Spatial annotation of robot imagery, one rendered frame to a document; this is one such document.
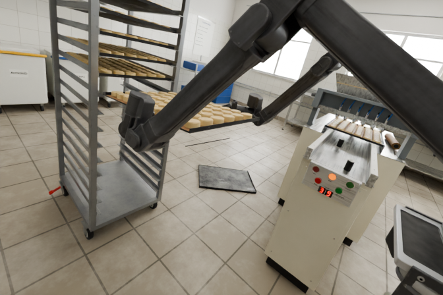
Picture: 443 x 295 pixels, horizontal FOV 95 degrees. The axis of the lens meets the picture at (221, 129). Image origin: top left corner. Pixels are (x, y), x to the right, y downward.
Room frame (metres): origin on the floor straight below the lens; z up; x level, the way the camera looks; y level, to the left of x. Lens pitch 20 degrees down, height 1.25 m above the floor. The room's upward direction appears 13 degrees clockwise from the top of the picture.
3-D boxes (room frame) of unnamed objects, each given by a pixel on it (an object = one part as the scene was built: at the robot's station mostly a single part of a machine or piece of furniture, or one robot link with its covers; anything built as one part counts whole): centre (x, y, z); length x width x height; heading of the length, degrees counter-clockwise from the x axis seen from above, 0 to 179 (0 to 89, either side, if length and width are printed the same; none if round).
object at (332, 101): (1.66, -1.08, 1.01); 0.72 x 0.33 x 0.34; 57
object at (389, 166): (2.06, -1.33, 0.42); 1.28 x 0.72 x 0.84; 147
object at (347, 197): (0.93, -0.60, 0.77); 0.24 x 0.04 x 0.14; 57
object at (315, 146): (1.84, -1.02, 0.87); 2.01 x 0.03 x 0.07; 147
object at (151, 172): (1.41, 0.61, 0.33); 0.64 x 0.03 x 0.03; 54
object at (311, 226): (1.24, -0.80, 0.45); 0.70 x 0.34 x 0.90; 147
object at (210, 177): (1.94, -0.17, 0.01); 0.60 x 0.40 x 0.03; 101
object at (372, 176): (1.68, -1.26, 0.87); 2.01 x 0.03 x 0.07; 147
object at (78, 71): (3.03, 2.40, 0.39); 0.64 x 0.54 x 0.77; 54
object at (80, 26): (1.10, 0.84, 1.23); 0.64 x 0.03 x 0.03; 54
